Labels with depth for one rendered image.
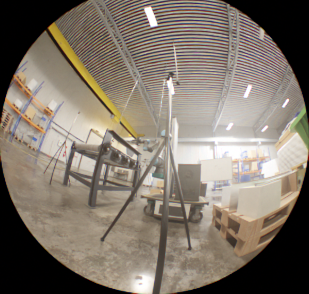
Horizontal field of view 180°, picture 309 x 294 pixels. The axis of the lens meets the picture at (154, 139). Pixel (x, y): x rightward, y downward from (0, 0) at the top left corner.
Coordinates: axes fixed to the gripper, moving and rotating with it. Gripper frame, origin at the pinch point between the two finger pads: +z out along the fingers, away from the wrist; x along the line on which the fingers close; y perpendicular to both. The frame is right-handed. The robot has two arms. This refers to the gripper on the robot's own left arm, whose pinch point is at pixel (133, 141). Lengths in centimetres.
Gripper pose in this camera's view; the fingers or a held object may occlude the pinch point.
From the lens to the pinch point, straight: 173.7
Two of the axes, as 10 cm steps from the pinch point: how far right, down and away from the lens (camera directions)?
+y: 2.7, 4.4, 8.6
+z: -9.5, -0.1, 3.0
